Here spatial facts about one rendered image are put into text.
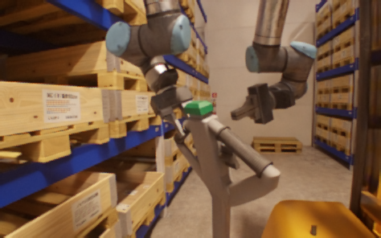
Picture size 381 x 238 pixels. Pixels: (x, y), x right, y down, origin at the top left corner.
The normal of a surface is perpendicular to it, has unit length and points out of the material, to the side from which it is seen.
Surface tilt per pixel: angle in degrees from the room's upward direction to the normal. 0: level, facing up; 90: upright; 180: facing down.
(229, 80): 90
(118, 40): 81
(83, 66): 90
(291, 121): 90
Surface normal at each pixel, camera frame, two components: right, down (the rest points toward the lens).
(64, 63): -0.24, 0.10
